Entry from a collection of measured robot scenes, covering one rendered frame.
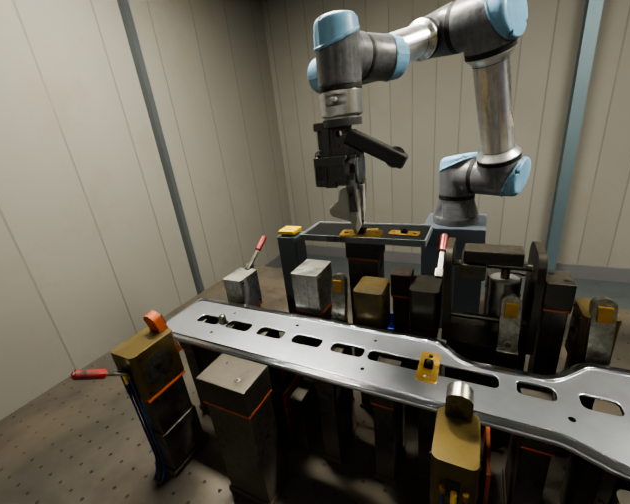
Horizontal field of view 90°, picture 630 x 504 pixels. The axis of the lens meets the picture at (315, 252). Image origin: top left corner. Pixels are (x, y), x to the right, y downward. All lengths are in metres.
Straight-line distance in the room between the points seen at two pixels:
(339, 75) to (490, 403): 0.60
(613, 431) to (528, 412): 0.11
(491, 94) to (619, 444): 0.77
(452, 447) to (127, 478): 0.81
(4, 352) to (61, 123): 1.24
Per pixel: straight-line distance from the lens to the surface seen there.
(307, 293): 0.85
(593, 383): 0.76
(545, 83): 3.25
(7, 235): 2.22
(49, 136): 2.32
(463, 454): 0.53
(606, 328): 0.82
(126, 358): 0.80
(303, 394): 0.84
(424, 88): 3.28
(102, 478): 1.12
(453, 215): 1.18
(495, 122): 1.04
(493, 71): 1.00
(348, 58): 0.59
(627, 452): 0.67
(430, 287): 0.81
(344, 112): 0.58
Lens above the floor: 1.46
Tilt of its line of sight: 21 degrees down
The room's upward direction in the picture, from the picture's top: 7 degrees counter-clockwise
